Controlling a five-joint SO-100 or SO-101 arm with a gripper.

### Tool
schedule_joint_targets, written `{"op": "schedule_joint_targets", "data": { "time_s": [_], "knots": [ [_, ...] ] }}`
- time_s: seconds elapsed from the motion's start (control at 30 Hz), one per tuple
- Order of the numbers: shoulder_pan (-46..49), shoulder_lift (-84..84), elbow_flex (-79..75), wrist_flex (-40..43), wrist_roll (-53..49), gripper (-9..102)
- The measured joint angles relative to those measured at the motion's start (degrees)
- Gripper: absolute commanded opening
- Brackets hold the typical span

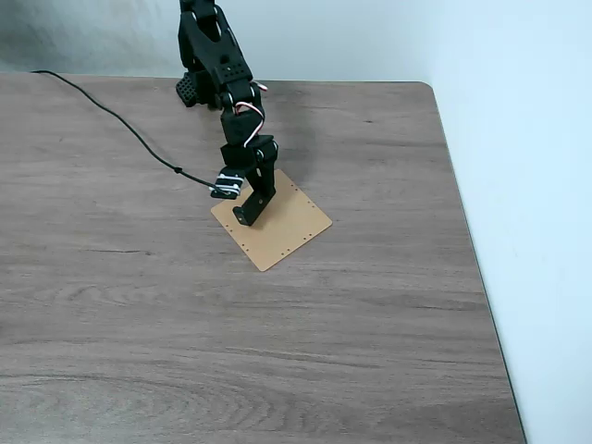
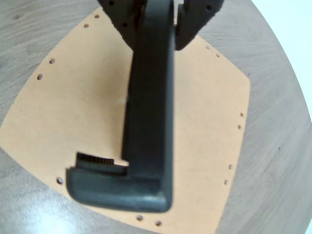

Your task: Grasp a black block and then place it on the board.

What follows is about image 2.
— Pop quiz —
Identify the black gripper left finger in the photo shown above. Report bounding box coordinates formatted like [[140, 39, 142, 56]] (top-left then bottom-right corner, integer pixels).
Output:
[[97, 0, 148, 52]]

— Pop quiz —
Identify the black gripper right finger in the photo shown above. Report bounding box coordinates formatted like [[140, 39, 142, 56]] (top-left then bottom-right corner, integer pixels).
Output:
[[174, 0, 226, 51]]

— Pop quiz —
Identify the black handle-shaped block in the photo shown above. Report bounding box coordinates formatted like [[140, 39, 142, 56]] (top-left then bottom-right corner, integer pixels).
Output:
[[65, 0, 176, 215]]

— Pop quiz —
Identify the tan square board with holes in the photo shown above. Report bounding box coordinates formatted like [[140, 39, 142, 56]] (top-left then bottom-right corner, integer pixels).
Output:
[[0, 5, 252, 234]]

